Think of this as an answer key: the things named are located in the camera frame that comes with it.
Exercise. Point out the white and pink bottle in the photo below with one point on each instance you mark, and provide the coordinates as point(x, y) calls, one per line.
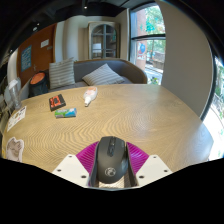
point(90, 95)

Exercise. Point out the small white wall sign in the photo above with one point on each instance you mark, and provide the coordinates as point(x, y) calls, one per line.
point(44, 43)

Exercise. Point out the blue wall poster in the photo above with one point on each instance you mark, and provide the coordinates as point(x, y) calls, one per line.
point(26, 58)

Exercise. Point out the black computer mouse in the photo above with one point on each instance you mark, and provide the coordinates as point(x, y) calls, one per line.
point(111, 163)

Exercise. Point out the black bag with orange top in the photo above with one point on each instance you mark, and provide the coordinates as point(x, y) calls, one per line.
point(38, 85)

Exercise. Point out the green and blue packet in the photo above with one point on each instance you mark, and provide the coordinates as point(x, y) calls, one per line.
point(65, 113)

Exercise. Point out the animal-shaped beige mouse pad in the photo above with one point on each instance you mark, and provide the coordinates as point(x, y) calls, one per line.
point(15, 149)

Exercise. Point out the clear plastic cup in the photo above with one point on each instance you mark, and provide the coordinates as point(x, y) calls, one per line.
point(15, 95)

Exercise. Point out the grey curved sofa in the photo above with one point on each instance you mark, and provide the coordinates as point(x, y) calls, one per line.
point(128, 70)

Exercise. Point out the printed paper leaflet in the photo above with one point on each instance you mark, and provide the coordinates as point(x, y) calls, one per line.
point(16, 118)

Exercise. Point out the black-framed window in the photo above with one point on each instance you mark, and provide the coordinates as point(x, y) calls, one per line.
point(148, 37)

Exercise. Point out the black and orange box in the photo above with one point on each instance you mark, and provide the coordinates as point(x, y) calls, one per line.
point(57, 102)

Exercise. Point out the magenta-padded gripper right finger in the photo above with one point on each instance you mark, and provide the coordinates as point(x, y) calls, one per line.
point(151, 168)

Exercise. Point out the large striped grey pillow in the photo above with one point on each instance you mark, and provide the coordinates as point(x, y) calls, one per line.
point(62, 73)

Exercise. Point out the flat striped grey pillow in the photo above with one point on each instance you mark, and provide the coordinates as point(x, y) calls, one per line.
point(102, 77)

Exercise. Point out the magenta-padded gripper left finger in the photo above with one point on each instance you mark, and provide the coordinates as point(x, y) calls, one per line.
point(71, 168)

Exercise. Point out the grey glass-door cabinet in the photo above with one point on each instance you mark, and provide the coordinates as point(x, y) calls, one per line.
point(104, 40)

